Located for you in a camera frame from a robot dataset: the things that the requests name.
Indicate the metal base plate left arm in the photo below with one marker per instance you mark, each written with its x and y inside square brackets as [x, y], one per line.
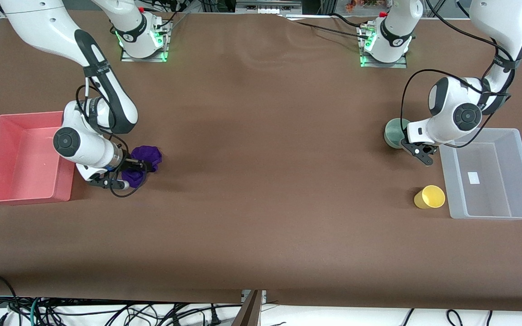
[401, 64]

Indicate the pink plastic bin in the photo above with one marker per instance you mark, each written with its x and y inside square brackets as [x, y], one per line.
[16, 158]

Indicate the orange background object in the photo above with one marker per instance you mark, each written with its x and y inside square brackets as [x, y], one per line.
[363, 4]

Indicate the metal base plate right arm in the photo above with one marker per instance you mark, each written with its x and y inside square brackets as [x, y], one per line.
[145, 58]

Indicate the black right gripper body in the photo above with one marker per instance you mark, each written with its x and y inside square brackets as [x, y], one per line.
[130, 162]

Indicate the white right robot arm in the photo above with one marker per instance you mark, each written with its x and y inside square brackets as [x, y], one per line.
[39, 22]

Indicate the yellow cup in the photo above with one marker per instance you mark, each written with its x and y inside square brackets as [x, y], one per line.
[431, 197]

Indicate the white metal bracket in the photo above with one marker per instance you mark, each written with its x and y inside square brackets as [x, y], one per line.
[263, 295]

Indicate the metal post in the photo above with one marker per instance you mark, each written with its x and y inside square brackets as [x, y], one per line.
[249, 314]

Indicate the purple cloth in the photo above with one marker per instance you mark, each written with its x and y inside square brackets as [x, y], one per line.
[150, 154]

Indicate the white power strip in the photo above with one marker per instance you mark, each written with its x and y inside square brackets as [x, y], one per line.
[268, 8]

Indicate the translucent plastic bin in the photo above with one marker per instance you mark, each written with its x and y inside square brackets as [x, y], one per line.
[492, 199]

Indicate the white label sticker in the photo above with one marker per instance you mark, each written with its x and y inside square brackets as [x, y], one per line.
[474, 178]

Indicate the pale green bowl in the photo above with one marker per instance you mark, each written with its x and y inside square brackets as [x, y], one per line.
[392, 133]

